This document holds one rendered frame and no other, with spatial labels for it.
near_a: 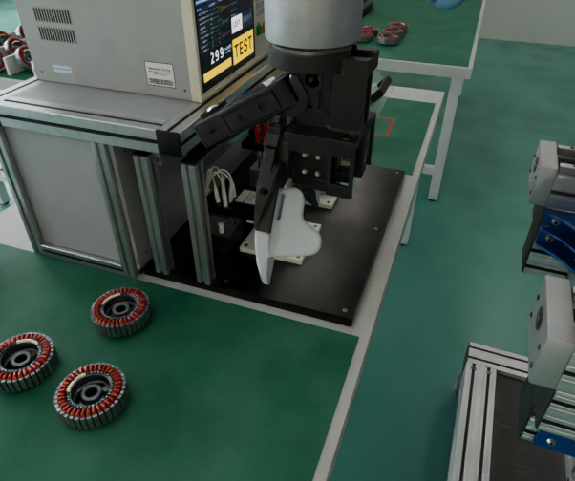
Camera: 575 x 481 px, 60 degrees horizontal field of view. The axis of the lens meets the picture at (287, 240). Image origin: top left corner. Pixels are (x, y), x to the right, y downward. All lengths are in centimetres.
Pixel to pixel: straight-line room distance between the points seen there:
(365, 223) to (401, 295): 101
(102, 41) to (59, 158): 24
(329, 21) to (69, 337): 82
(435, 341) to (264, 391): 125
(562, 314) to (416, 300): 148
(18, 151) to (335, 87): 85
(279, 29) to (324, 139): 9
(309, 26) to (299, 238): 17
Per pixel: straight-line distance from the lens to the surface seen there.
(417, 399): 186
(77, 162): 106
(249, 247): 113
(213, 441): 84
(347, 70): 40
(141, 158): 96
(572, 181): 115
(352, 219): 125
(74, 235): 119
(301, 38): 39
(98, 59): 109
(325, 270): 108
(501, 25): 634
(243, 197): 114
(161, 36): 99
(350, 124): 41
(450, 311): 219
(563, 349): 73
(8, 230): 142
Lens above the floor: 146
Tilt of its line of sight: 36 degrees down
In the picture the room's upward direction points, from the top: straight up
